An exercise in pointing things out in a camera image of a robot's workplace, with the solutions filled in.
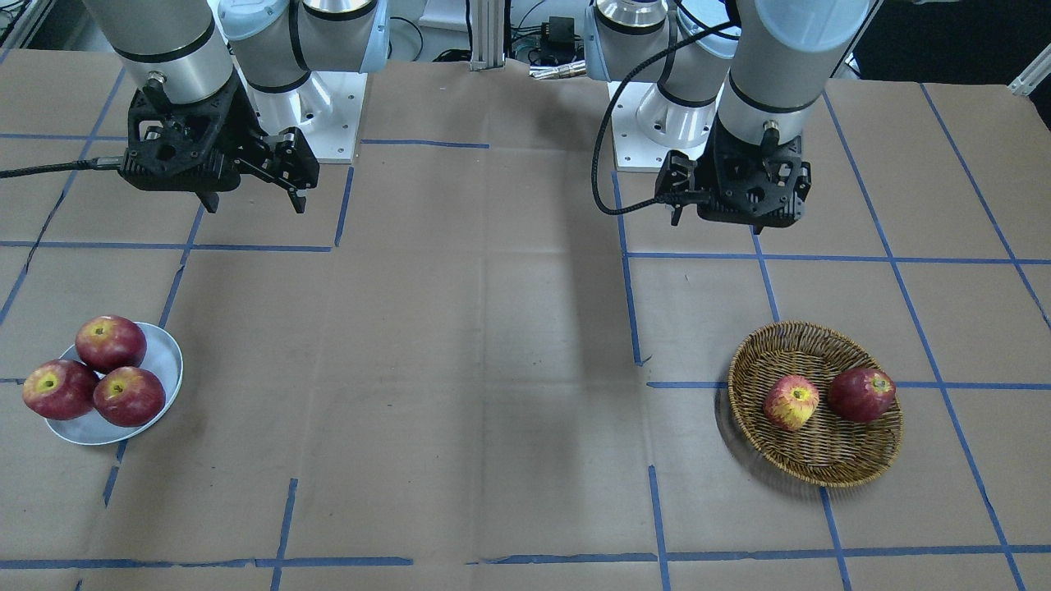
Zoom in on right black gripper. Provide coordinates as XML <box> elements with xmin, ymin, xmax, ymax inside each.
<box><xmin>119</xmin><ymin>72</ymin><xmax>320</xmax><ymax>213</ymax></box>

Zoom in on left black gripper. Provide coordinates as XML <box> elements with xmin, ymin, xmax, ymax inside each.
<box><xmin>654</xmin><ymin>119</ymin><xmax>812</xmax><ymax>231</ymax></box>

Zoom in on red yellow streaked apple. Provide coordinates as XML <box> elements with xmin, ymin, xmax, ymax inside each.
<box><xmin>763</xmin><ymin>374</ymin><xmax>821</xmax><ymax>433</ymax></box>

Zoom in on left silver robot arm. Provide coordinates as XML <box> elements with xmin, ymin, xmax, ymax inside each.
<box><xmin>583</xmin><ymin>1</ymin><xmax>879</xmax><ymax>233</ymax></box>

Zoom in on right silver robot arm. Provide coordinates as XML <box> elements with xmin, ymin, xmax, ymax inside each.
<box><xmin>84</xmin><ymin>1</ymin><xmax>389</xmax><ymax>213</ymax></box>

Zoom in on white plate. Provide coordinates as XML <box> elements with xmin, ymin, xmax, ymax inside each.
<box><xmin>44</xmin><ymin>322</ymin><xmax>184</xmax><ymax>446</ymax></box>

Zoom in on red apple plate top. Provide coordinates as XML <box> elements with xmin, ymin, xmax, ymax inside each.
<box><xmin>74</xmin><ymin>315</ymin><xmax>148</xmax><ymax>373</ymax></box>

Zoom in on red apple plate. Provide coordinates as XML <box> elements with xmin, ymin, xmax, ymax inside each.
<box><xmin>21</xmin><ymin>359</ymin><xmax>100</xmax><ymax>420</ymax></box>
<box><xmin>74</xmin><ymin>315</ymin><xmax>148</xmax><ymax>373</ymax></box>
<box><xmin>91</xmin><ymin>366</ymin><xmax>166</xmax><ymax>428</ymax></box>

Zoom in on woven wicker basket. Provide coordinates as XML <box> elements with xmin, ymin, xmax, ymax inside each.
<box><xmin>726</xmin><ymin>321</ymin><xmax>904</xmax><ymax>488</ymax></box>

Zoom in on dark red basket apple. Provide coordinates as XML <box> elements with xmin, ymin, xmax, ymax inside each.
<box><xmin>826</xmin><ymin>367</ymin><xmax>897</xmax><ymax>423</ymax></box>

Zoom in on black power adapter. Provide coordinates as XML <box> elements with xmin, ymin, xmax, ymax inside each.
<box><xmin>535</xmin><ymin>16</ymin><xmax>577</xmax><ymax>66</ymax></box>

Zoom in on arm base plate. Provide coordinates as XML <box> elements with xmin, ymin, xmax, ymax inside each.
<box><xmin>247</xmin><ymin>72</ymin><xmax>369</xmax><ymax>164</ymax></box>
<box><xmin>611</xmin><ymin>82</ymin><xmax>723</xmax><ymax>172</ymax></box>

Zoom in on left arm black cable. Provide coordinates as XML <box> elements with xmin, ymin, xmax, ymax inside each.
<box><xmin>590</xmin><ymin>21</ymin><xmax>740</xmax><ymax>217</ymax></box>

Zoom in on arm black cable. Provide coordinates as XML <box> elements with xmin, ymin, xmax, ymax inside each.
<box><xmin>0</xmin><ymin>156</ymin><xmax>126</xmax><ymax>181</ymax></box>
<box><xmin>590</xmin><ymin>21</ymin><xmax>740</xmax><ymax>217</ymax></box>

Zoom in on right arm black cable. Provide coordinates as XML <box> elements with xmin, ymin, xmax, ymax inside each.
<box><xmin>0</xmin><ymin>156</ymin><xmax>126</xmax><ymax>181</ymax></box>

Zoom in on aluminium frame post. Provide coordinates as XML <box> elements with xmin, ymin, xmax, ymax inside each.
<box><xmin>466</xmin><ymin>0</ymin><xmax>509</xmax><ymax>72</ymax></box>

